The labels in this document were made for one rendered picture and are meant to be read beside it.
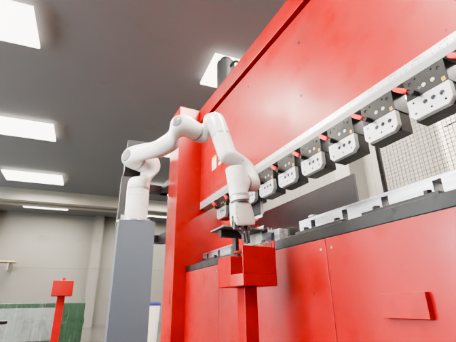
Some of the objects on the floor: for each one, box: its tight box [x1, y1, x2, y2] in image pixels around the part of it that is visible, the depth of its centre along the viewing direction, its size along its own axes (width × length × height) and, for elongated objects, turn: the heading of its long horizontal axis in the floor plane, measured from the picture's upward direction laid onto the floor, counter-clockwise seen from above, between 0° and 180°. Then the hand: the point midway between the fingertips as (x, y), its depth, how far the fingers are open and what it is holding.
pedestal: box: [50, 278, 74, 342], centre depth 278 cm, size 20×25×83 cm
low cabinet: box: [0, 303, 86, 342], centre depth 559 cm, size 165×154×65 cm
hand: (245, 238), depth 139 cm, fingers closed
